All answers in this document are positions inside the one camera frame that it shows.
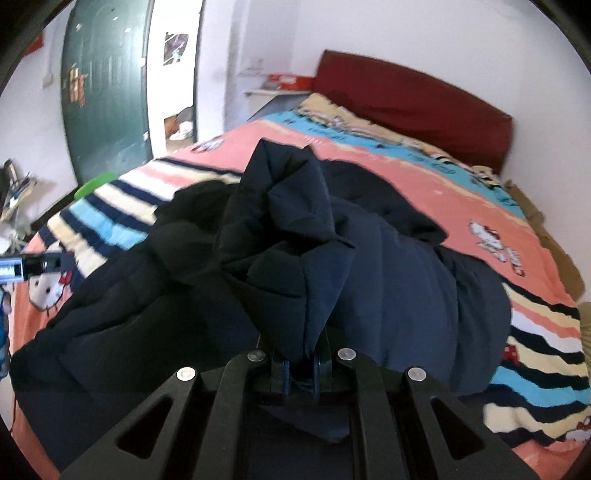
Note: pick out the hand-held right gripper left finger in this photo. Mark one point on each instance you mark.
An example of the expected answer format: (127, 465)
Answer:
(279, 379)

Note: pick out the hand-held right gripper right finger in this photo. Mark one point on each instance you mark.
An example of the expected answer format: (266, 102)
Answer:
(324, 374)

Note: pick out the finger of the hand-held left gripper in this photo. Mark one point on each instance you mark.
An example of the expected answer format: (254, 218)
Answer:
(46, 265)

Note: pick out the dark navy padded jacket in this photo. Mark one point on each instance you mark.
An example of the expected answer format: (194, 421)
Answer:
(277, 230)

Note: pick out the cluttered desk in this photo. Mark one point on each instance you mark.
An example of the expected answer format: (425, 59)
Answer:
(16, 198)

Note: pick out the green plastic stool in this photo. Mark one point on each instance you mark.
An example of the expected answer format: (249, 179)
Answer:
(94, 183)

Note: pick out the door stickers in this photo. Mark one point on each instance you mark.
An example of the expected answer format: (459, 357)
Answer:
(76, 87)

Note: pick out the green door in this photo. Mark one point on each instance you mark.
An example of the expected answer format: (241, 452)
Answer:
(106, 92)

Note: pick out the doorway clutter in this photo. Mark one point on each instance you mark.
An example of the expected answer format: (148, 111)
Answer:
(179, 125)

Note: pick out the striped cartoon printed blanket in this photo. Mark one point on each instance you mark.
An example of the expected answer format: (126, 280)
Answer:
(406, 184)

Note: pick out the dark red headboard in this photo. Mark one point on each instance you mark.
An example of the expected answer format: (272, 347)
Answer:
(415, 106)

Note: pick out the white bedside shelf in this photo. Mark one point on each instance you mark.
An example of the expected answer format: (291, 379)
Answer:
(272, 93)

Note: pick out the red box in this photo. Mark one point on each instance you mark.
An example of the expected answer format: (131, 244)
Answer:
(288, 83)

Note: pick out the wall poster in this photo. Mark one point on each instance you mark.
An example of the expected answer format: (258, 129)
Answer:
(176, 48)

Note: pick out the white wall socket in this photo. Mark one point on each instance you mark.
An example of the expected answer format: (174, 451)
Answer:
(253, 69)

